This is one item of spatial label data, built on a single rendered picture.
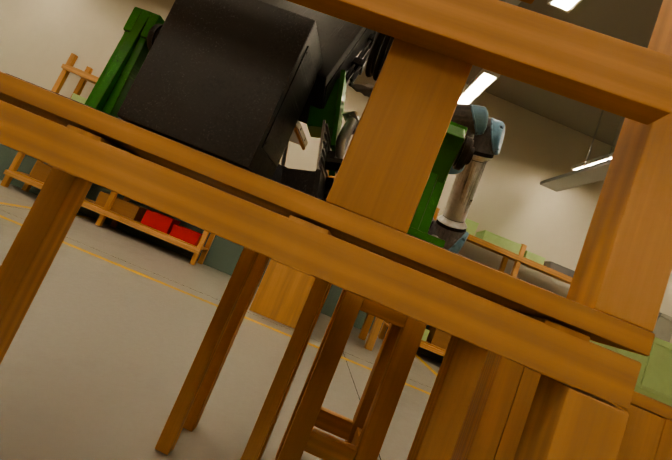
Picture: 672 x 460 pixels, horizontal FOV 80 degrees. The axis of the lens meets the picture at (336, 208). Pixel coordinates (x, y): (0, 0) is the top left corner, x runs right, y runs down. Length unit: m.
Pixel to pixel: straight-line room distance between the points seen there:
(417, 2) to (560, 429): 0.67
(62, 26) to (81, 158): 7.88
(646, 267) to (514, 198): 6.80
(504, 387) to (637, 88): 0.97
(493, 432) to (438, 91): 1.08
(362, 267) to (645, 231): 0.43
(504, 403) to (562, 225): 6.60
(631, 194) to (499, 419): 0.89
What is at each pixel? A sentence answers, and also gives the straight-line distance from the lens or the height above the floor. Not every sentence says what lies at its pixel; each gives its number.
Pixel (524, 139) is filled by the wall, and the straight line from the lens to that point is 7.85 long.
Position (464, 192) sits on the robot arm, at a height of 1.21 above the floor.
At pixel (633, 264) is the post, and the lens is 0.76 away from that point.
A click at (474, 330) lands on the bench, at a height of 0.78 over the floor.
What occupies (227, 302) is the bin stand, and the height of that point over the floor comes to 0.53.
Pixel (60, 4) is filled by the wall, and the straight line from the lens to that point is 8.86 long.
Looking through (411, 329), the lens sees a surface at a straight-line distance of 1.50.
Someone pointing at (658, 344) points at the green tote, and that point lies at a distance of 1.57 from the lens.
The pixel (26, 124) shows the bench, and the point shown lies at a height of 0.81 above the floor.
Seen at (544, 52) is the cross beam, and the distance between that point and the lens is 0.73.
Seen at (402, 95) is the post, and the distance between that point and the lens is 0.70.
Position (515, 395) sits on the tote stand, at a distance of 1.46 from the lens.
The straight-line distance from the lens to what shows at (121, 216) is 6.62.
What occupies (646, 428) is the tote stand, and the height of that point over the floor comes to 0.71.
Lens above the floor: 0.79
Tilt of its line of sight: 8 degrees up
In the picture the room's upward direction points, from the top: 23 degrees clockwise
